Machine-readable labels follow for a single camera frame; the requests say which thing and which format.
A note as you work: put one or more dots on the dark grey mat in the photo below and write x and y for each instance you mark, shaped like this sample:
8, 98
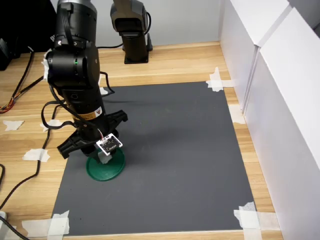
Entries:
175, 162

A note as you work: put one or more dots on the round green lid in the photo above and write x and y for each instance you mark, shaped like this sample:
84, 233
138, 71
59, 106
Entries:
107, 173

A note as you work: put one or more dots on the black device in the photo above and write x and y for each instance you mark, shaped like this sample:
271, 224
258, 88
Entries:
4, 55

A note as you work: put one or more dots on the small white plastic terminal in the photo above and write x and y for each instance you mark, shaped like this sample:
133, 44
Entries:
104, 158

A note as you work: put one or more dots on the camera box with circuit board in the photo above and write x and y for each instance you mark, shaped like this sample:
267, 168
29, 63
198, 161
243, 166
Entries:
110, 144

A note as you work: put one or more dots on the white partition panel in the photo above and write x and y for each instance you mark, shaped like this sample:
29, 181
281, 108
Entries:
232, 62
287, 150

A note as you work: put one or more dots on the white tape piece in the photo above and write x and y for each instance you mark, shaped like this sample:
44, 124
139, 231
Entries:
248, 218
32, 154
53, 123
13, 124
103, 91
58, 223
236, 115
216, 83

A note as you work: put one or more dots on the small white plug box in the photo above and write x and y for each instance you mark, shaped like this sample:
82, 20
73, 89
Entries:
2, 215

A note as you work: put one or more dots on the person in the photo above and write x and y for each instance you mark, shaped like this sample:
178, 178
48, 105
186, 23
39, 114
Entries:
25, 20

